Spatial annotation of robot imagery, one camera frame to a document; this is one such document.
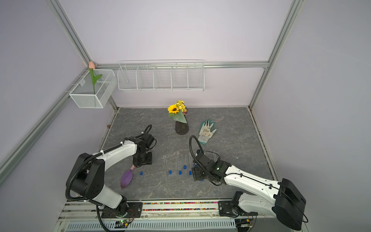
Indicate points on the clear test tube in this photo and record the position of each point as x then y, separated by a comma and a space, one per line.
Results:
215, 157

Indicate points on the yellow sunflower bouquet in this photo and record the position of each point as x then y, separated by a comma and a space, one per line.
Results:
178, 111

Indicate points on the green circuit board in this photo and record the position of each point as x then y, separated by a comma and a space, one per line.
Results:
122, 224

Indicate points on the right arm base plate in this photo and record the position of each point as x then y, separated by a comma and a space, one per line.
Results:
228, 209

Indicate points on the pink artificial tulip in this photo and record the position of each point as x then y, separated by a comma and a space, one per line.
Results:
94, 78

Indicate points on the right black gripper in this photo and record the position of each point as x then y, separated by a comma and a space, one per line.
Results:
195, 174

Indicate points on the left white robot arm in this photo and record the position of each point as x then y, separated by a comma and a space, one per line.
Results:
86, 182

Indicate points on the dark glass flower vase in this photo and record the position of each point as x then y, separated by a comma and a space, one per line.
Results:
181, 128

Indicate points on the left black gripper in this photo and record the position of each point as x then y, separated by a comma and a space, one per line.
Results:
149, 161

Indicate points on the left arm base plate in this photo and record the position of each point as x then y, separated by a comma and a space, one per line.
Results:
127, 210

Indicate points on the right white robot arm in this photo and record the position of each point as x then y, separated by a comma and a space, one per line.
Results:
281, 199

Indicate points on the green white work glove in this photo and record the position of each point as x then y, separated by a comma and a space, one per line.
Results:
207, 130

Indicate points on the purple scoop pink handle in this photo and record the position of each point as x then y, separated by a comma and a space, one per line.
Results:
127, 177

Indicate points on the white mesh wall basket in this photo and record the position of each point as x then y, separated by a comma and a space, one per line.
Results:
82, 93

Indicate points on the white vented cable duct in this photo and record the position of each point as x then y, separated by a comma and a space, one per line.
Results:
153, 225

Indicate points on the white wire wall shelf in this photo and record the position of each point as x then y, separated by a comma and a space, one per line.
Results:
161, 75

